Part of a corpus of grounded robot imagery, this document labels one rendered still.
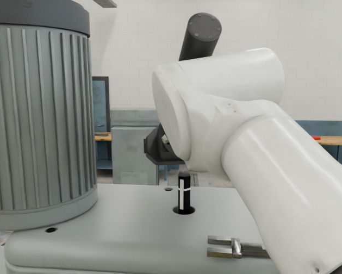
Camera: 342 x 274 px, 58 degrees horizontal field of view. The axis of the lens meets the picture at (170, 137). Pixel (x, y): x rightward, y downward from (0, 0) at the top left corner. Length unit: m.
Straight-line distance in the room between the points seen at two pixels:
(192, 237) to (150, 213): 0.10
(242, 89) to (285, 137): 0.10
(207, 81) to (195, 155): 0.07
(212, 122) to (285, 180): 0.07
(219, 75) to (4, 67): 0.28
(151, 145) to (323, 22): 7.13
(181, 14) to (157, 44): 0.79
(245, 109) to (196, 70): 0.08
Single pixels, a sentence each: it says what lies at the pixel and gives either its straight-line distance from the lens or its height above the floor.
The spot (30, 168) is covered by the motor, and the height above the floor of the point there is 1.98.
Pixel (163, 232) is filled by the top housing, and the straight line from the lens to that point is 0.45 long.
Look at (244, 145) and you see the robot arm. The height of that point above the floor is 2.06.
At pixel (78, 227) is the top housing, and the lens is 0.48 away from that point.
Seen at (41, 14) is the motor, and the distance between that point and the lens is 0.46.
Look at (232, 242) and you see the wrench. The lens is 0.42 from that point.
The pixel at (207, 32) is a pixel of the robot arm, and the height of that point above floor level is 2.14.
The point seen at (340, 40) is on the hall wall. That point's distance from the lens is 7.59.
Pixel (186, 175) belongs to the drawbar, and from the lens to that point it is 0.49.
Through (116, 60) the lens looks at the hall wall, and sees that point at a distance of 7.23.
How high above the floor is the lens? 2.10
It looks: 11 degrees down
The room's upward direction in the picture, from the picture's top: straight up
